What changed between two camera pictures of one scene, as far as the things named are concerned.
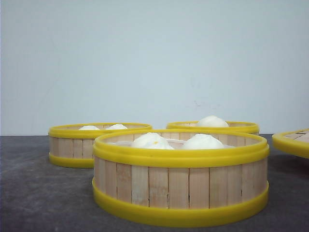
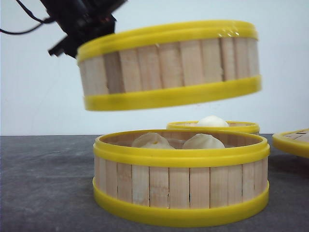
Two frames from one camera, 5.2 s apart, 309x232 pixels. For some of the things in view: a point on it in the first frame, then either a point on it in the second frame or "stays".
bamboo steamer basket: [72, 144] -> [167, 64]
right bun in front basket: [203, 141] stays
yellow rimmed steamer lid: [295, 142] stays
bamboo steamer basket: [231, 126] stays
